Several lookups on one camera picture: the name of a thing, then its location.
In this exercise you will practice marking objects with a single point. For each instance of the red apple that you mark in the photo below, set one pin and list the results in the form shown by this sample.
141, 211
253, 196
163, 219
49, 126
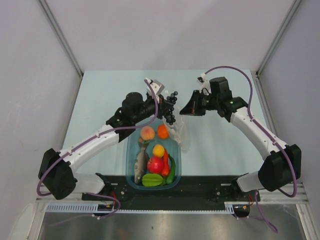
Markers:
155, 165

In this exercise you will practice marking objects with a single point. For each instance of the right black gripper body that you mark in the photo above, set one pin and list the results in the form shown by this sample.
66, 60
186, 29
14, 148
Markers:
202, 102

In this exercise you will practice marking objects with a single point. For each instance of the green star fruit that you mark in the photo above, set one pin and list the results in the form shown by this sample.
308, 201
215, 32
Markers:
152, 180

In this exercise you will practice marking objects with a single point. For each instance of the right aluminium frame post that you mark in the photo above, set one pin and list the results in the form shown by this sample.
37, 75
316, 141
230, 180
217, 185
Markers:
279, 35

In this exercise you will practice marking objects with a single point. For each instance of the green cucumber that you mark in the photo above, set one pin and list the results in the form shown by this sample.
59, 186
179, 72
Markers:
170, 177

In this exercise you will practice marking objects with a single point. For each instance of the dark grape bunch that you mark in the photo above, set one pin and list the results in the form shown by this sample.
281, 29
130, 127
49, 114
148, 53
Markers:
170, 102

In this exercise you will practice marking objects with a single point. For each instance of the aluminium frame post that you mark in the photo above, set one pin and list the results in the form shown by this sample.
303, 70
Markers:
57, 30
279, 35

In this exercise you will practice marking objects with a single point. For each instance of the white cable duct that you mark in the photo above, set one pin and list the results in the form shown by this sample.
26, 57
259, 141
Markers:
97, 208

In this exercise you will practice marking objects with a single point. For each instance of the orange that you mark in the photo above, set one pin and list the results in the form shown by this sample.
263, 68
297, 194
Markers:
162, 132

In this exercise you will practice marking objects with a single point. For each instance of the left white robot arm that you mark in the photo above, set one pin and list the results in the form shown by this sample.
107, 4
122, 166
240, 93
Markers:
57, 173

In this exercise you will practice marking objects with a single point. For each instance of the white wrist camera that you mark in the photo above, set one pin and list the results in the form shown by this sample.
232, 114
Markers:
204, 84
156, 86

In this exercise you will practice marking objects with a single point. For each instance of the left aluminium frame post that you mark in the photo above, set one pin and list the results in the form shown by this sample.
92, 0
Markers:
57, 30

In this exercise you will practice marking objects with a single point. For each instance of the grey toy fish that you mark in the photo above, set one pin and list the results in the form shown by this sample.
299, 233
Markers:
140, 164

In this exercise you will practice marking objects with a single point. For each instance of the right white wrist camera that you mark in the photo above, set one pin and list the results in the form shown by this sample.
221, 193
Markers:
204, 84

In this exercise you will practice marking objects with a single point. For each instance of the peach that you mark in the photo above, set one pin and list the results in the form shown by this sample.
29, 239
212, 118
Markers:
147, 133

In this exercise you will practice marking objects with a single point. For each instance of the clear zip top bag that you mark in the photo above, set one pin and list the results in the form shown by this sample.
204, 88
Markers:
179, 130

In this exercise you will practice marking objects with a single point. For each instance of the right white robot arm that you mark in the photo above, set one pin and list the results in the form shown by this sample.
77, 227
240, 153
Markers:
281, 162

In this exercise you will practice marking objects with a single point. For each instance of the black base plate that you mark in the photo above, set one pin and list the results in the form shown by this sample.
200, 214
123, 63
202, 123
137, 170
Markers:
191, 193

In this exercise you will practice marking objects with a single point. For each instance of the blue transparent plastic bin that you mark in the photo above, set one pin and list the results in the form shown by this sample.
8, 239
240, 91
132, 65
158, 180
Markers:
169, 144

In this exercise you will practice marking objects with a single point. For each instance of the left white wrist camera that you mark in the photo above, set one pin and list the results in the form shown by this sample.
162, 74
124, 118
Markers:
156, 86

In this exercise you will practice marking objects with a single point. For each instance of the red chili pepper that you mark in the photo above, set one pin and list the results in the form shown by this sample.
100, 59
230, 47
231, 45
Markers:
166, 167

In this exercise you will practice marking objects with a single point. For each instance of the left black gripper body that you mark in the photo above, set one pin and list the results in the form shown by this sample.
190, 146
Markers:
148, 109

